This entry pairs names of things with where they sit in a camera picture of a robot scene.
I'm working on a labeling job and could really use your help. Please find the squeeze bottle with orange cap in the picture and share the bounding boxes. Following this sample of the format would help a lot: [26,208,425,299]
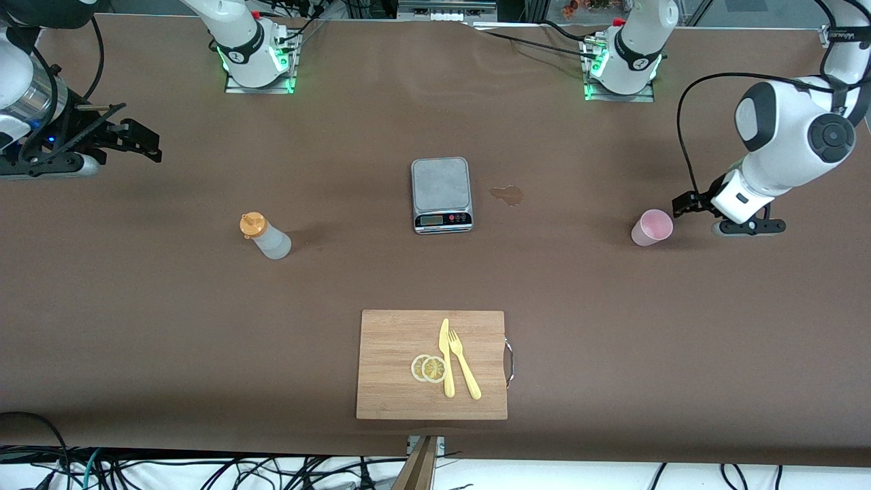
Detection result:
[240,212,292,261]

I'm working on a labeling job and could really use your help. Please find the white power strip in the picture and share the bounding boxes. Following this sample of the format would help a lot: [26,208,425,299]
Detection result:
[398,0,497,22]

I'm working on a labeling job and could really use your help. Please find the yellow plastic knife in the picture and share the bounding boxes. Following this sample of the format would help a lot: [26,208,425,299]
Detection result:
[439,318,455,398]

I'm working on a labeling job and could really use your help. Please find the silver digital kitchen scale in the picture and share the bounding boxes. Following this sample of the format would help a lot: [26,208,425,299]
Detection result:
[410,157,474,235]

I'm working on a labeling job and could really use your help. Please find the yellow plastic fork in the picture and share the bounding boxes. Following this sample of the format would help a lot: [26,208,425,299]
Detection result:
[448,329,482,401]

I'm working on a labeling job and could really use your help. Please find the bamboo cutting board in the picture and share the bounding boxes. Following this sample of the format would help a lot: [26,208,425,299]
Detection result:
[356,310,514,421]

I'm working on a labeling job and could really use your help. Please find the pink plastic cup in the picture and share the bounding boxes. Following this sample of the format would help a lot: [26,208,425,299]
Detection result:
[631,209,674,247]

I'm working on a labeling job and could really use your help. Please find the orange flowers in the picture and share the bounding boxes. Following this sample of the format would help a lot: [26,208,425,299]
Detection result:
[561,0,617,20]

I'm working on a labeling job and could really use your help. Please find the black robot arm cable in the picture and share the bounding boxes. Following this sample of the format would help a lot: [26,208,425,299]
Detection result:
[676,71,841,199]
[10,14,105,161]

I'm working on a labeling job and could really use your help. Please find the teal cable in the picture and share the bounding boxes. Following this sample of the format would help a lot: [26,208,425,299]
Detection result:
[80,448,104,488]

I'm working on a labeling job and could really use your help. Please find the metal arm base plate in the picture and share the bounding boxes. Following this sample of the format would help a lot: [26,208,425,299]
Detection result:
[583,37,655,103]
[225,27,298,95]

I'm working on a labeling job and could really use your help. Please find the wooden post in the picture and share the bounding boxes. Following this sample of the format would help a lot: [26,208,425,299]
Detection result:
[391,436,440,490]

